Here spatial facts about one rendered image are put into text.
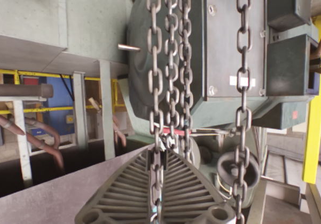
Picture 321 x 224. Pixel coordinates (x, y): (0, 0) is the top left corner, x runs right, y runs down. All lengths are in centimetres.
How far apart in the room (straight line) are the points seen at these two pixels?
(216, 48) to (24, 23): 50
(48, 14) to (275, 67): 64
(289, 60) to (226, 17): 18
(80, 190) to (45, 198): 11
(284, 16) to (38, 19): 64
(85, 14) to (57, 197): 68
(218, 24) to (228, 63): 7
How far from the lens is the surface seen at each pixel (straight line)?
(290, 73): 42
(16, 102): 64
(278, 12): 46
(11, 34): 55
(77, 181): 66
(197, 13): 30
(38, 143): 68
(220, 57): 29
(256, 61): 40
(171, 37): 22
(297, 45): 43
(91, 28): 68
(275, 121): 58
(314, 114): 206
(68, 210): 71
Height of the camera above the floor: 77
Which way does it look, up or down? 5 degrees up
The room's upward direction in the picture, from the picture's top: 179 degrees clockwise
